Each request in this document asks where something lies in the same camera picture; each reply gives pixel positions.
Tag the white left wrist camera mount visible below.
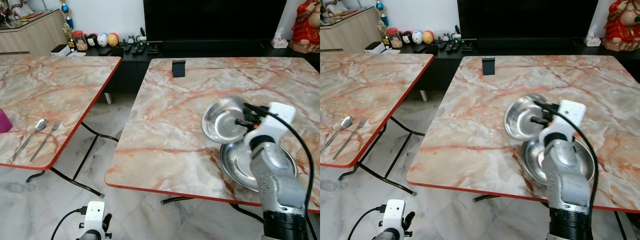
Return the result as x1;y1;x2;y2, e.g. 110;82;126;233
82;201;108;232
382;199;407;231

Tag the stainless steel spoon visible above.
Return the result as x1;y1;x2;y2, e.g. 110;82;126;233
12;118;49;161
321;116;354;154

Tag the light wooden cabinet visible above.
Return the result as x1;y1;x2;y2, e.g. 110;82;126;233
0;9;69;56
320;6;384;55

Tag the red laughing Buddha statue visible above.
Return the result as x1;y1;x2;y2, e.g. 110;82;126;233
290;0;321;54
602;0;640;52

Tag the white pink tissue box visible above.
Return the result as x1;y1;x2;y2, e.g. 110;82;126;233
585;25;603;48
271;27;290;50

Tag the pink plastic cup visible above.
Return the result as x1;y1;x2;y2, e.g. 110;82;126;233
0;107;12;134

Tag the stainless steel fork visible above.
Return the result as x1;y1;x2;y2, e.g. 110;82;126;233
332;119;368;161
29;121;62;163

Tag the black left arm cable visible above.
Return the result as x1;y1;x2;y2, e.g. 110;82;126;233
50;207;89;240
347;205;386;240

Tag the black flat screen television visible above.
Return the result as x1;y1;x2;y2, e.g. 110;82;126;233
457;0;599;41
143;0;289;44

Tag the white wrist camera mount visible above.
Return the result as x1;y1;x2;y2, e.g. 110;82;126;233
82;201;108;232
542;99;587;144
382;199;407;231
244;102;297;147

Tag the shallow stainless steel plate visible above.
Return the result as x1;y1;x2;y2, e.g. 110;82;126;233
219;140;300;193
521;136;597;187

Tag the red lidded snack jar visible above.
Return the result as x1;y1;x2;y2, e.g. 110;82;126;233
387;27;404;50
71;31;89;51

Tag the deep stainless steel bowl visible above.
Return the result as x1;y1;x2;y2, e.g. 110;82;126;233
201;96;257;145
503;93;554;141

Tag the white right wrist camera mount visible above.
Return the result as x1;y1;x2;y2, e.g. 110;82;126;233
542;99;587;144
244;102;297;147

